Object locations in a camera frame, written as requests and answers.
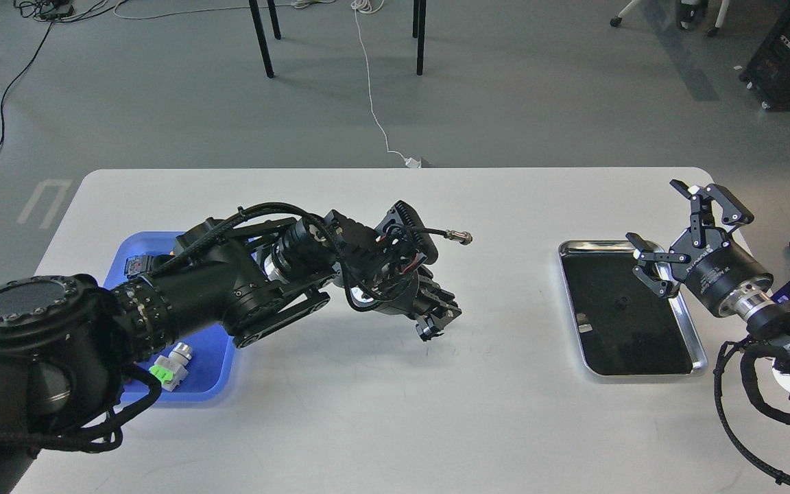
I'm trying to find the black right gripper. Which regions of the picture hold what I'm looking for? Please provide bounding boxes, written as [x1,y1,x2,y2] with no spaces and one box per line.
[625,179,774,317]

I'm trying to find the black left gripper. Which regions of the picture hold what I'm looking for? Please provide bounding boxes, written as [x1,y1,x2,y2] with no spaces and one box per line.
[371,266,463,342]

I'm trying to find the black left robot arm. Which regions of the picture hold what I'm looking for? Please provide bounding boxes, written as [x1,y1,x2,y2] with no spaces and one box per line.
[0,200,472,493]

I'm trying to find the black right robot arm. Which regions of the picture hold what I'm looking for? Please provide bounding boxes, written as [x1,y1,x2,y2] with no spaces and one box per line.
[626,179,790,486]

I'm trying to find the silver metal tray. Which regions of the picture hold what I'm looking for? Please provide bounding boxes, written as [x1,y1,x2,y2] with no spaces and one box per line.
[558,240,708,382]

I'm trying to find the blue plastic tray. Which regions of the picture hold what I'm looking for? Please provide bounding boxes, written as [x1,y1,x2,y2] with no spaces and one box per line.
[101,231,236,404]

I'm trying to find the white office chair base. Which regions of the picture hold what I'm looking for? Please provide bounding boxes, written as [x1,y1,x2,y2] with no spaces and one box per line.
[609,1,732,38]

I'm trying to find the black table legs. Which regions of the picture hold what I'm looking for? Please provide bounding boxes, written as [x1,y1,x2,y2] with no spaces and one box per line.
[248,0,428,79]

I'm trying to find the white green push button switch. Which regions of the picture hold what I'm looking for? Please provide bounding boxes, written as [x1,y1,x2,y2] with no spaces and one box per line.
[148,342,193,392]

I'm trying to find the black red blue switch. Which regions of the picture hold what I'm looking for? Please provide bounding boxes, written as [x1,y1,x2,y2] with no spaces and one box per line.
[123,254,173,279]

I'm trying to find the white power cable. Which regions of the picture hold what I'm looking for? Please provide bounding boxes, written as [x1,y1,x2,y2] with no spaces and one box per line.
[350,0,422,169]

